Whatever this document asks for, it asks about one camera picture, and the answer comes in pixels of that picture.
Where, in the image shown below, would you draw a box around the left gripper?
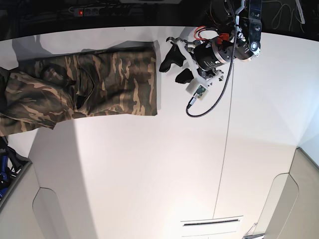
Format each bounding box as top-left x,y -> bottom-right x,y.
159,24 -> 261,84

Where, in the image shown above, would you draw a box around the braided camera cable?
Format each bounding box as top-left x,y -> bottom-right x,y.
185,0 -> 237,118

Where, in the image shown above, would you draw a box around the blue black items in bin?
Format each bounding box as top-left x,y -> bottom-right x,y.
0,136 -> 30,200

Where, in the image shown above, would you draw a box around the camouflage T-shirt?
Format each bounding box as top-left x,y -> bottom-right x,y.
0,42 -> 157,136

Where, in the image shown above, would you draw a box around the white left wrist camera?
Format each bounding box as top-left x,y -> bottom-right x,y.
185,78 -> 208,100

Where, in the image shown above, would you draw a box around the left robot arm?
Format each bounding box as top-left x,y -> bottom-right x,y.
159,0 -> 269,78

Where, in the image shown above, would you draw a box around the black power strip red switch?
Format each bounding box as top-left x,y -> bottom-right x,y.
69,5 -> 130,17

